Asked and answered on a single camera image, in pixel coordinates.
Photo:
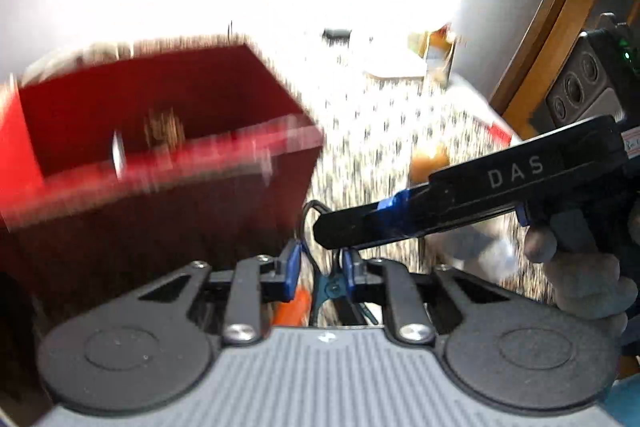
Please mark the metal spring clamp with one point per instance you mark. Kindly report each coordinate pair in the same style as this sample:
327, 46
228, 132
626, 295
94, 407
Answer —
330, 289

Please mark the floral patterned tablecloth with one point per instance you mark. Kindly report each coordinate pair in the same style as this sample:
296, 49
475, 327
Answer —
370, 132

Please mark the orange utility knife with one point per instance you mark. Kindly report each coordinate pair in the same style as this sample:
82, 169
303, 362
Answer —
295, 307

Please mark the white power strip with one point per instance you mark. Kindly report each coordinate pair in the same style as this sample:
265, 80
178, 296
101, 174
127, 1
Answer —
395, 68

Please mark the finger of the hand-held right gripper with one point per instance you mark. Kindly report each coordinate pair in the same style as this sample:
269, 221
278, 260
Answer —
345, 227
405, 201

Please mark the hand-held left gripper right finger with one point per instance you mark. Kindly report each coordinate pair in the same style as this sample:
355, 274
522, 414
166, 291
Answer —
348, 272

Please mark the person's right hand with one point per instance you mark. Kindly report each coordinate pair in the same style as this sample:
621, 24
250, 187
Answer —
580, 282

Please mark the black power adapter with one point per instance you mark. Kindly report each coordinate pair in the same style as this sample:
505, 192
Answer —
337, 33

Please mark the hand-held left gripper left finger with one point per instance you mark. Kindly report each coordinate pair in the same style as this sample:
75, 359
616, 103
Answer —
292, 269

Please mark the wooden door frame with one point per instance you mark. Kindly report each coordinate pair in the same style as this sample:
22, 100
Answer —
550, 32

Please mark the small cardboard box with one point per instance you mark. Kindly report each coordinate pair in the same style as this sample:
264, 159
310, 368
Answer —
440, 52

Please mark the brown pine cone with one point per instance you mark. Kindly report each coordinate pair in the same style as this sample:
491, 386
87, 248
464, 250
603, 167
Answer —
162, 127

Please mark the red cardboard box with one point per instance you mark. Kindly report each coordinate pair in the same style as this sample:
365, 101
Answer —
150, 232

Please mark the yellow round fruit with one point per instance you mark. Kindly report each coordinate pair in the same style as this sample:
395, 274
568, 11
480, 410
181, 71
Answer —
430, 162

